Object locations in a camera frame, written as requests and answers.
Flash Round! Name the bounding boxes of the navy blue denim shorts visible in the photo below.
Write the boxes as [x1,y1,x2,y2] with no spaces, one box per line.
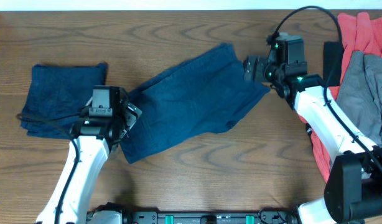
[121,44,269,164]

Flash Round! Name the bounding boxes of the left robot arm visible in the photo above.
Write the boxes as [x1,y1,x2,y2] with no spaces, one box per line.
[36,85,142,224]

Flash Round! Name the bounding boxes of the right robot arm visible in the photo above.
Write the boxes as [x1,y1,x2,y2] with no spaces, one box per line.
[244,32,382,223]

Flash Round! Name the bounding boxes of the folded navy blue garment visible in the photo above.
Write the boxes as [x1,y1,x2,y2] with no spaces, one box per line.
[21,63,108,139]

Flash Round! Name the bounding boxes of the black cloth strip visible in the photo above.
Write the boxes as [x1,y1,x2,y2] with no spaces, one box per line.
[323,42,344,87]

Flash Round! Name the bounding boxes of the grey garment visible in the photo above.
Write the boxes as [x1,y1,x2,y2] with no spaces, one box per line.
[335,51,382,147]

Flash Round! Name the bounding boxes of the red garment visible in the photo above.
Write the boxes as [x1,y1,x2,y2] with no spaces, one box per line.
[298,12,382,184]

